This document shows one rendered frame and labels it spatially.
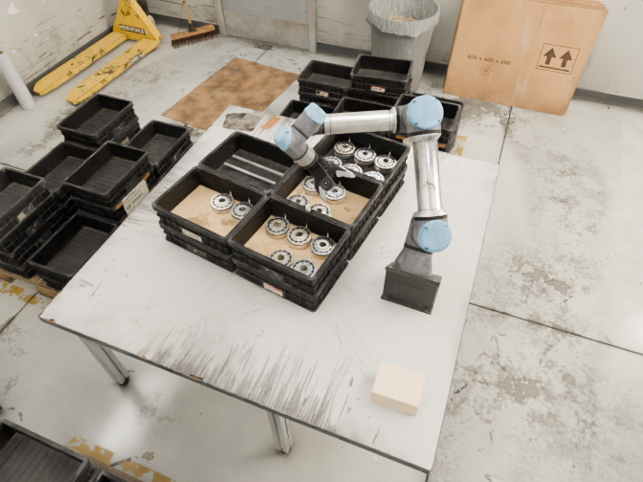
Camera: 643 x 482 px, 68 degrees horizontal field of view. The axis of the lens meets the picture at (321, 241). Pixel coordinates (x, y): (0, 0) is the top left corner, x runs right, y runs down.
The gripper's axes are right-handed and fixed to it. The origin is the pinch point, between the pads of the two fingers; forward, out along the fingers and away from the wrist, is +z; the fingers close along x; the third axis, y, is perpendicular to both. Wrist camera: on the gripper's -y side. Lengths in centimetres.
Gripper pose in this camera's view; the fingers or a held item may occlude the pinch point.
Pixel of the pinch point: (341, 190)
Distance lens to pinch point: 184.2
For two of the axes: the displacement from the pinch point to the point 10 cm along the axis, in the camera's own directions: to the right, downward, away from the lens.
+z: 6.0, 4.5, 6.6
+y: -3.1, -6.3, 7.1
